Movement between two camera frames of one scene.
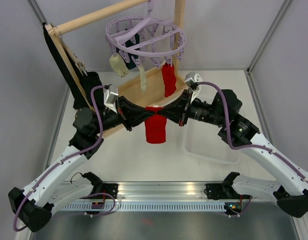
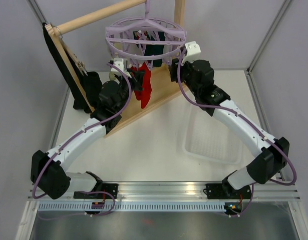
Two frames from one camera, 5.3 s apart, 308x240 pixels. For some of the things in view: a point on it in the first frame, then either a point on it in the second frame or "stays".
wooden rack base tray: (155, 93) stays
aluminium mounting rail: (156, 191) stays
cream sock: (118, 65) to (111, 76)
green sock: (130, 65) to (136, 37)
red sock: (168, 73) to (137, 93)
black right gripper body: (186, 114) to (185, 72)
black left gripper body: (121, 112) to (135, 84)
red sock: (156, 125) to (146, 93)
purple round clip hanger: (140, 36) stays
